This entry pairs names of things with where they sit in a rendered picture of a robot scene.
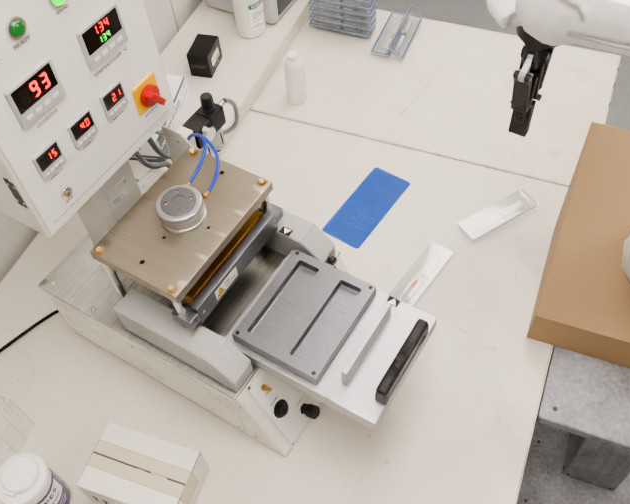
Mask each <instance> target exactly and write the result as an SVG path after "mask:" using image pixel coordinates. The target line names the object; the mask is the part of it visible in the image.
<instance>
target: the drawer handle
mask: <svg viewBox="0 0 630 504"><path fill-rule="evenodd" d="M428 329H429V325H428V322H427V321H425V320H423V319H418V320H417V322H416V323H415V325H414V327H413V328H412V330H411V332H410V333H409V335H408V337H407V338H406V340H405V342H404V343H403V345H402V347H401V348H400V350H399V352H398V353H397V355H396V357H395V358H394V360H393V362H392V363H391V365H390V367H389V368H388V370H387V372H386V373H385V375H384V376H383V378H382V380H381V381H380V383H379V385H378V386H377V388H376V392H375V400H376V401H378V402H380V403H382V404H384V405H386V404H387V403H388V401H389V395H390V393H391V391H392V390H393V388H394V386H395V384H396V383H397V381H398V379H399V378H400V376H401V374H402V373H403V371H404V369H405V367H406V366H407V364H408V362H409V361H410V359H411V357H412V356H413V354H414V352H415V350H416V349H417V347H418V345H419V344H420V342H421V340H422V339H423V338H426V336H427V334H428Z"/></svg>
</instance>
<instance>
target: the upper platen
mask: <svg viewBox="0 0 630 504"><path fill-rule="evenodd" d="M262 217H263V213H262V212H261V211H259V210H255V212H254V213H253V214H252V215H251V217H250V218H249V219H248V220H247V221H246V223H245V224H244V225H243V226H242V227H241V229H240V230H239V231H238V232H237V234H236V235H235V236H234V237H233V238H232V240H231V241H230V242H229V243H228V244H227V246H226V247H225V248H224V249H223V251H222V252H221V253H220V254H219V255H218V257H217V258H216V259H215V260H214V261H213V263H212V264H211V265H210V266H209V267H208V269H207V270H206V271H205V272H204V274H203V275H202V276H201V277H200V278H199V280H198V281H197V282H196V283H195V284H194V286H193V287H192V288H191V289H190V291H189V292H188V293H187V294H186V295H185V297H184V298H183V299H182V301H183V304H185V305H187V306H189V307H190V305H191V304H192V303H193V301H194V300H195V299H196V298H197V297H198V295H199V294H200V293H201V292H202V290H203V289H204V288H205V287H206V285H207V284H208V283H209V282H210V281H211V279H212V278H213V277H214V276H215V274H216V273H217V272H218V271H219V269H220V268H221V267H222V266H223V265H224V263H225V262H226V261H227V260H228V258H229V257H230V256H231V255H232V253H233V252H234V251H235V250H236V249H237V247H238V246H239V245H240V244H241V242H242V241H243V240H244V239H245V237H246V236H247V235H248V234H249V233H250V231H251V230H252V229H253V228H254V226H255V225H256V224H257V223H258V221H259V220H260V219H261V218H262Z"/></svg>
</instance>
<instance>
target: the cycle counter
mask: <svg viewBox="0 0 630 504"><path fill-rule="evenodd" d="M52 86H53V83H52V81H51V79H50V77H49V75H48V72H47V70H46V68H45V69H44V70H43V71H41V72H40V73H39V74H38V75H37V76H35V77H34V78H33V79H32V80H31V81H29V82H28V83H27V84H26V85H25V86H23V87H22V88H21V89H20V90H19V91H17V92H16V94H17V96H18V98H19V100H20V102H21V103H22V105H23V107H24V109H26V108H27V107H28V106H30V105H31V104H32V103H33V102H34V101H35V100H37V99H38V98H39V97H40V96H41V95H42V94H44V93H45V92H46V91H47V90H48V89H49V88H51V87H52Z"/></svg>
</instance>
